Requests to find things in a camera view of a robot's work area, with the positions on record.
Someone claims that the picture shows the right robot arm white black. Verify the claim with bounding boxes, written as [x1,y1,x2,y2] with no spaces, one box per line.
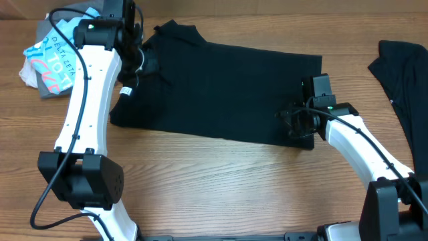
[276,103,427,240]

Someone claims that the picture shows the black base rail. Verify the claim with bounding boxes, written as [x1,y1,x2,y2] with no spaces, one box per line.
[80,230,379,241]

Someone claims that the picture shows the grey folded garment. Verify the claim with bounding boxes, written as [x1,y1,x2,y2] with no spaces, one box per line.
[35,0,108,99]

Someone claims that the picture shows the black t-shirt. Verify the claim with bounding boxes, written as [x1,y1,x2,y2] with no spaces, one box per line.
[110,21,322,149]

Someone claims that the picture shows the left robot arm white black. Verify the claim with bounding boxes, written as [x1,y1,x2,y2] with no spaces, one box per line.
[37,16,145,240]

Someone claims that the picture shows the white folded garment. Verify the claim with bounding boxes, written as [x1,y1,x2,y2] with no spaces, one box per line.
[18,13,51,89]

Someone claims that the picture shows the light blue printed t-shirt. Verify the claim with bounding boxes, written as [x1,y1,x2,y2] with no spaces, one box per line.
[23,7,100,95]

